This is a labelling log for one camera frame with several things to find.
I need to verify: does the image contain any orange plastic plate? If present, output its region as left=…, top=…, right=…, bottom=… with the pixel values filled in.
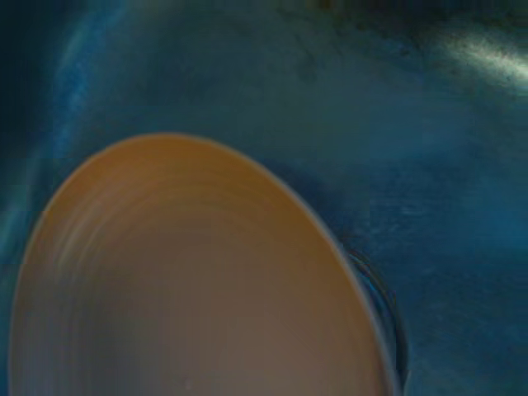
left=7, top=131, right=402, bottom=396

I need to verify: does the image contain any stainless steel double sink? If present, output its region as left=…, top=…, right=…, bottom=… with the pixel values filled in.
left=0, top=0, right=528, bottom=396

